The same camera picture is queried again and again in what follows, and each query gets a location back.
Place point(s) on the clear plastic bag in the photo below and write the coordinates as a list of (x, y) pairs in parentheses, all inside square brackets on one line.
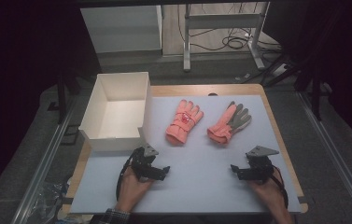
[(50, 199)]

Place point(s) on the white cardboard box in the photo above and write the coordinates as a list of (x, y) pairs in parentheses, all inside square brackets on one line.
[(117, 115)]

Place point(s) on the person's plaid left sleeve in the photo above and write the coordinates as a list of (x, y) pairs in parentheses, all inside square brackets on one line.
[(114, 216)]

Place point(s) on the person's right hand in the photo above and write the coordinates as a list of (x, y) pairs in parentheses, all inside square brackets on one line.
[(268, 194)]

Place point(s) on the pale blue table mat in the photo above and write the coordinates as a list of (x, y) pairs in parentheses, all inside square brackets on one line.
[(201, 186)]

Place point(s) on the black stand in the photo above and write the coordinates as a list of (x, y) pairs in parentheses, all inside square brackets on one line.
[(62, 99), (315, 93)]

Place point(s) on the metal floor rail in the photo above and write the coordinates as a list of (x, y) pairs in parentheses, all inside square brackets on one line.
[(44, 165), (335, 155)]

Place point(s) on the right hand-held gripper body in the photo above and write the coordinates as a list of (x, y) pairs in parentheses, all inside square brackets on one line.
[(259, 165)]

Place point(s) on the pink glove with grey palm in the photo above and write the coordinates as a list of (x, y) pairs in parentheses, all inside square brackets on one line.
[(222, 129)]

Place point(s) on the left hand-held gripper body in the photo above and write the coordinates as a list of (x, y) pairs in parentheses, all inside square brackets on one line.
[(142, 163)]

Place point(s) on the white power strip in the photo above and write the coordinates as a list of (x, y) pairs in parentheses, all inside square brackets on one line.
[(280, 70)]

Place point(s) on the grey metal desk frame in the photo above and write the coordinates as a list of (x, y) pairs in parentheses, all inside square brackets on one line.
[(220, 21)]

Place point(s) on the wooden table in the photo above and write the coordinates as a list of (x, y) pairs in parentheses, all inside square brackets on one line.
[(195, 90)]

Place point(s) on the person's left hand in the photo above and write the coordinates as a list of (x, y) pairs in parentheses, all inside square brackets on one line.
[(133, 193)]

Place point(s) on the white cabinet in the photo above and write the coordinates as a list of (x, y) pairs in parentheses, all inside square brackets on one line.
[(120, 29)]

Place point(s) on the pink glove with red print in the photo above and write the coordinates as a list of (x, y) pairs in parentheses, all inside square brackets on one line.
[(181, 124)]

